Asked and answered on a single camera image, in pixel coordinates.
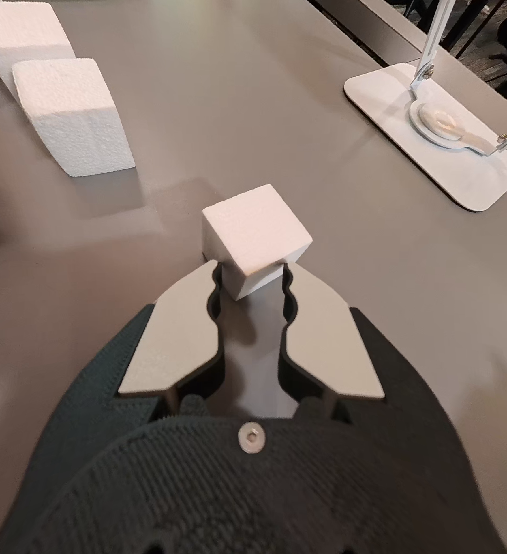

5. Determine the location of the small white foam cube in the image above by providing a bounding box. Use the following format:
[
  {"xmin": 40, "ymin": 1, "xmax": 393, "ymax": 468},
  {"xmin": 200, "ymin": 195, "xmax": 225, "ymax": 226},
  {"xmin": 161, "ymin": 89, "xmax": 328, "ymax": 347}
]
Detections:
[{"xmin": 202, "ymin": 184, "xmax": 313, "ymax": 302}]

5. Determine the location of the white document stand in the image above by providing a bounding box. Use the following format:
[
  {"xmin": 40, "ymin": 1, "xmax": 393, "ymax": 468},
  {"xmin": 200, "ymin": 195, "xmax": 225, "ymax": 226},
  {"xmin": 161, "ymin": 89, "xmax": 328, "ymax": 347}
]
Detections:
[{"xmin": 344, "ymin": 0, "xmax": 507, "ymax": 213}]

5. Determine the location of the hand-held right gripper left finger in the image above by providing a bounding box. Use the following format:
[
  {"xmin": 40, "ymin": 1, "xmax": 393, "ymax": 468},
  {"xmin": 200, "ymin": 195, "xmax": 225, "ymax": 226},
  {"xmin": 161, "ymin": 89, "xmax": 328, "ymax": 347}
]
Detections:
[{"xmin": 118, "ymin": 260, "xmax": 226, "ymax": 415}]

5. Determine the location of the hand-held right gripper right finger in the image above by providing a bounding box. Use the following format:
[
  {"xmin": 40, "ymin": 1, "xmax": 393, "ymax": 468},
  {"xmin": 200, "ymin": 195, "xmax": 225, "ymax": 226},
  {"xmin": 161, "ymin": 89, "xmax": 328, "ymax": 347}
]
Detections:
[{"xmin": 279, "ymin": 263, "xmax": 385, "ymax": 415}]

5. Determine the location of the medium white foam cube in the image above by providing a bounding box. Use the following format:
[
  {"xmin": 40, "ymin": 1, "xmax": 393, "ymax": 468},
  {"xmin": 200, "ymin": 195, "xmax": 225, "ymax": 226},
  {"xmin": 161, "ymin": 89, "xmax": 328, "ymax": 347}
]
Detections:
[{"xmin": 11, "ymin": 58, "xmax": 136, "ymax": 178}]

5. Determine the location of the large white foam cube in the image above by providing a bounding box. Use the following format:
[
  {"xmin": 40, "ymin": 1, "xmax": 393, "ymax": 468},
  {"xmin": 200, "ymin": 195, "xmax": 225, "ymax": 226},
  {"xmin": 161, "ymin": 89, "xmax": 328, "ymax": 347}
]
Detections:
[{"xmin": 0, "ymin": 1, "xmax": 76, "ymax": 104}]

